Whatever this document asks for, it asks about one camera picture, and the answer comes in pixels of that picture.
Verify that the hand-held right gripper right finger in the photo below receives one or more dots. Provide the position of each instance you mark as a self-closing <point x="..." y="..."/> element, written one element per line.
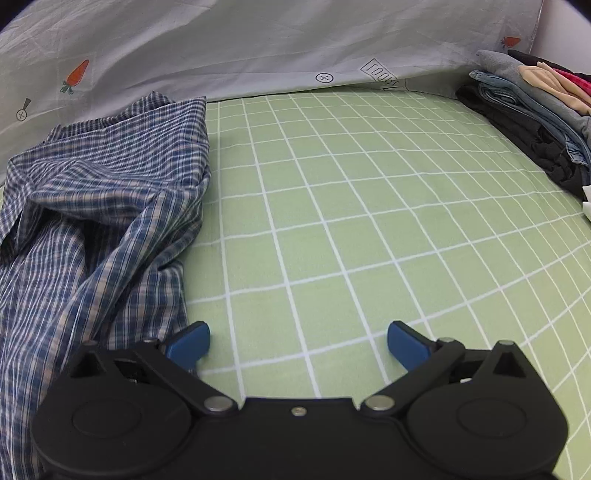
<point x="406" y="345"/>

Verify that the green checked bed sheet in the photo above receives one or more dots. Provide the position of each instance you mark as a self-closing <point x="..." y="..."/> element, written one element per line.
<point x="369" y="230"/>

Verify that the small white object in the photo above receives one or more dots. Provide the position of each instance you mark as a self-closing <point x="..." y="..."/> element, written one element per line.
<point x="587" y="197"/>

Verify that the folded black garment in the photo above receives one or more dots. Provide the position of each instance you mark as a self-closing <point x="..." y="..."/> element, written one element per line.
<point x="521" y="127"/>
<point x="538" y="60"/>

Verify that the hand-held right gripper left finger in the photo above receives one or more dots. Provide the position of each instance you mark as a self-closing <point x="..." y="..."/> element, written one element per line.
<point x="189" y="345"/>

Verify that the blue plaid shirt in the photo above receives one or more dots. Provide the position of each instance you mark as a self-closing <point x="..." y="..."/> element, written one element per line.
<point x="92" y="230"/>

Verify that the folded pink garment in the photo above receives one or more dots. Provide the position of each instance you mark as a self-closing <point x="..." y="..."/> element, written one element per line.
<point x="577" y="82"/>

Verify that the folded beige garment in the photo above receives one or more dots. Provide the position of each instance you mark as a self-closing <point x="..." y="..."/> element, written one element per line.
<point x="547" y="81"/>

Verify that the folded blue jeans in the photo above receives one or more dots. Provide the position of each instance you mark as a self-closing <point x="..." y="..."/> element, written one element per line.
<point x="512" y="94"/>

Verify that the folded grey sweatshirt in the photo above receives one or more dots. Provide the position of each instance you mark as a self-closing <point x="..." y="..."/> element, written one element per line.
<point x="501" y="64"/>

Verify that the white carrot print sheet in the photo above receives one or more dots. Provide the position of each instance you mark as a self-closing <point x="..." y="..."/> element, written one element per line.
<point x="231" y="46"/>

